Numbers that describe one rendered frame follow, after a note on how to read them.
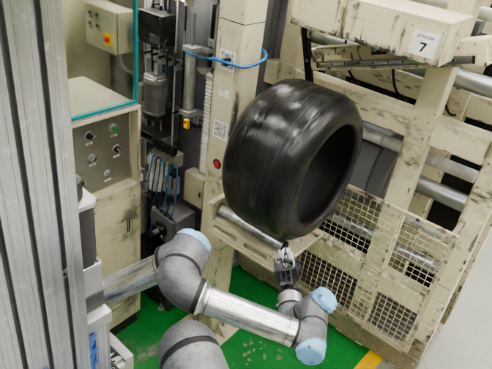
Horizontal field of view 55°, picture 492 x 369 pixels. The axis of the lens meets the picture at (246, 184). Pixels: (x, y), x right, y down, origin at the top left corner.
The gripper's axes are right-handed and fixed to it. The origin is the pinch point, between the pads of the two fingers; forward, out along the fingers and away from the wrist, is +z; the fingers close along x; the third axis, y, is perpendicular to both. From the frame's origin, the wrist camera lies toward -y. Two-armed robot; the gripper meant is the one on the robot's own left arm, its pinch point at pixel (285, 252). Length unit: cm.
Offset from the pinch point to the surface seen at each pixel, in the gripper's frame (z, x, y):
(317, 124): 22.3, -18.5, 34.6
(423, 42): 38, -57, 47
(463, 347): 37, -80, -144
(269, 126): 24.0, -2.5, 36.4
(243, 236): 24.0, 18.1, -13.4
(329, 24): 61, -30, 51
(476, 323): 55, -95, -152
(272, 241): 17.4, 6.0, -11.9
